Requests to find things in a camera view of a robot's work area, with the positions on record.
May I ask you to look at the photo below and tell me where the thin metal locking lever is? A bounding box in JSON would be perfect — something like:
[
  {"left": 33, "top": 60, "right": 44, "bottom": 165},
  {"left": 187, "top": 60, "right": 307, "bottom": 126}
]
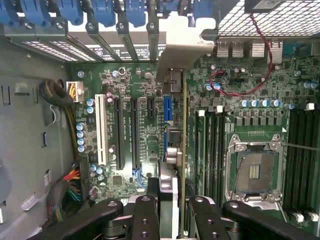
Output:
[{"left": 277, "top": 141, "right": 320, "bottom": 151}]

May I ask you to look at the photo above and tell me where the silver rear port block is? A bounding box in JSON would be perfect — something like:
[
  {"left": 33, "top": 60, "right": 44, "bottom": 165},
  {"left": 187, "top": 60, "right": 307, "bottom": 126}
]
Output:
[
  {"left": 216, "top": 41, "right": 232, "bottom": 59},
  {"left": 231, "top": 41, "right": 245, "bottom": 59},
  {"left": 250, "top": 41, "right": 266, "bottom": 59},
  {"left": 266, "top": 41, "right": 284, "bottom": 64}
]

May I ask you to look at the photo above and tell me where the black case fan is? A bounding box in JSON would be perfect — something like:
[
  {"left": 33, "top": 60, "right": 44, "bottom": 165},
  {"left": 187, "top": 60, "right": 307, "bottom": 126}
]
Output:
[{"left": 243, "top": 0, "right": 291, "bottom": 15}]

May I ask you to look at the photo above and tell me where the long black expansion slot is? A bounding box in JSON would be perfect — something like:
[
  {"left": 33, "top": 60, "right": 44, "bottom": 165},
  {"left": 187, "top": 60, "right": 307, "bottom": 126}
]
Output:
[
  {"left": 129, "top": 96, "right": 141, "bottom": 171},
  {"left": 113, "top": 96, "right": 126, "bottom": 171}
]

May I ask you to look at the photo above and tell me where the white expansion slot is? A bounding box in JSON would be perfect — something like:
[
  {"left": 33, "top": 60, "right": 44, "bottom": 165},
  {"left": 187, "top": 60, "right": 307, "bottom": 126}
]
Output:
[{"left": 94, "top": 93, "right": 110, "bottom": 166}]

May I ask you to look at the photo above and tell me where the black open PC case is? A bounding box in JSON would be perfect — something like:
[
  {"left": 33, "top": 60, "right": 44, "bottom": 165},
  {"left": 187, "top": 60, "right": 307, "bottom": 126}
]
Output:
[{"left": 0, "top": 0, "right": 320, "bottom": 240}]

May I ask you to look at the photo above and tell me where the red black fan wire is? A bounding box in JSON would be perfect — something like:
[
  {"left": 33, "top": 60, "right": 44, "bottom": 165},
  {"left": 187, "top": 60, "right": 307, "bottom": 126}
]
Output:
[{"left": 208, "top": 13, "right": 274, "bottom": 98}]

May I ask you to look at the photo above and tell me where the plain metal slot cover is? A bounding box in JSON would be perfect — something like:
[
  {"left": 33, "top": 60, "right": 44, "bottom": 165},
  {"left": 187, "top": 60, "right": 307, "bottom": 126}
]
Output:
[
  {"left": 146, "top": 21, "right": 161, "bottom": 63},
  {"left": 86, "top": 21, "right": 118, "bottom": 63},
  {"left": 116, "top": 21, "right": 141, "bottom": 63}
]

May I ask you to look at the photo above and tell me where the CPU socket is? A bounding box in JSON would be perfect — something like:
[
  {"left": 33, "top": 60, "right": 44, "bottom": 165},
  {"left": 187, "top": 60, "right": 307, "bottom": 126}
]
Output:
[{"left": 224, "top": 133, "right": 286, "bottom": 211}]

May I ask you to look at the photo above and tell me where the blue expansion slot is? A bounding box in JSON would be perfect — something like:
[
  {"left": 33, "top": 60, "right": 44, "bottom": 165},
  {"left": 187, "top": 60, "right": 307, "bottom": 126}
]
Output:
[{"left": 162, "top": 96, "right": 174, "bottom": 162}]

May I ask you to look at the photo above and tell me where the black RAM slot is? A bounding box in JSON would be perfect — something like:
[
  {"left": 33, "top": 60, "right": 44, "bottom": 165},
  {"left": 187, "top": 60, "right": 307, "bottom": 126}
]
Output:
[
  {"left": 206, "top": 109, "right": 214, "bottom": 201},
  {"left": 219, "top": 109, "right": 226, "bottom": 201},
  {"left": 304, "top": 109, "right": 314, "bottom": 221},
  {"left": 212, "top": 109, "right": 220, "bottom": 201},
  {"left": 313, "top": 109, "right": 320, "bottom": 221},
  {"left": 295, "top": 109, "right": 305, "bottom": 221},
  {"left": 285, "top": 109, "right": 296, "bottom": 221}
]

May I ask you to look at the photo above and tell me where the green motherboard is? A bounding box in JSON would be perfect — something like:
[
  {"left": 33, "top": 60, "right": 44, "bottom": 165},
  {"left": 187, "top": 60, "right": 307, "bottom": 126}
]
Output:
[{"left": 63, "top": 41, "right": 320, "bottom": 226}]

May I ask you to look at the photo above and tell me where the blue card retention clip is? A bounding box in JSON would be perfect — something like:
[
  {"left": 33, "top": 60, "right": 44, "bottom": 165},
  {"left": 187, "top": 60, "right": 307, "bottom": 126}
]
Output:
[
  {"left": 93, "top": 0, "right": 117, "bottom": 28},
  {"left": 0, "top": 0, "right": 17, "bottom": 27},
  {"left": 162, "top": 0, "right": 187, "bottom": 16},
  {"left": 19, "top": 0, "right": 52, "bottom": 28},
  {"left": 126, "top": 0, "right": 147, "bottom": 28},
  {"left": 59, "top": 0, "right": 85, "bottom": 26},
  {"left": 192, "top": 0, "right": 215, "bottom": 27}
]

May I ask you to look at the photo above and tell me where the black sleeved power cable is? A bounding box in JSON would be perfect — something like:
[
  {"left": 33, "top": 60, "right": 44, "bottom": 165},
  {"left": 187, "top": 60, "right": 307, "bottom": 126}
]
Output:
[{"left": 38, "top": 78, "right": 75, "bottom": 108}]

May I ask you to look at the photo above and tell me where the short black expansion slot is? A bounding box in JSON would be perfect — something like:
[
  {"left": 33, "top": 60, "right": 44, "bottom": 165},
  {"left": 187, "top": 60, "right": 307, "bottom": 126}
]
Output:
[{"left": 146, "top": 97, "right": 156, "bottom": 120}]

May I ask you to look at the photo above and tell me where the coloured power wire bundle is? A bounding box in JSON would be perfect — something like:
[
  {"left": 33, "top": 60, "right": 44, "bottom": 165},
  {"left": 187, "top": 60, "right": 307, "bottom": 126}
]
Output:
[{"left": 48, "top": 162, "right": 84, "bottom": 225}]

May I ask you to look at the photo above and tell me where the open socket cover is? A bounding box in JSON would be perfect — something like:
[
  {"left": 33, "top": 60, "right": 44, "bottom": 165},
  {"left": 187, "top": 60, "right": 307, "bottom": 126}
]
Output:
[{"left": 234, "top": 193, "right": 281, "bottom": 211}]

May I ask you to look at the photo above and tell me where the perforated metal slot cover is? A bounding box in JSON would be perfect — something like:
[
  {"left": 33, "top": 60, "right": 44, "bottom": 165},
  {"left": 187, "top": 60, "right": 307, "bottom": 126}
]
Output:
[
  {"left": 3, "top": 22, "right": 78, "bottom": 63},
  {"left": 34, "top": 22, "right": 103, "bottom": 63}
]

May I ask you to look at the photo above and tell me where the white power connector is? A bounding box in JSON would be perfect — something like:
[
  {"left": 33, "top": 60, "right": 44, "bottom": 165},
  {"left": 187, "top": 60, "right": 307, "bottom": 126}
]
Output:
[{"left": 66, "top": 80, "right": 85, "bottom": 103}]

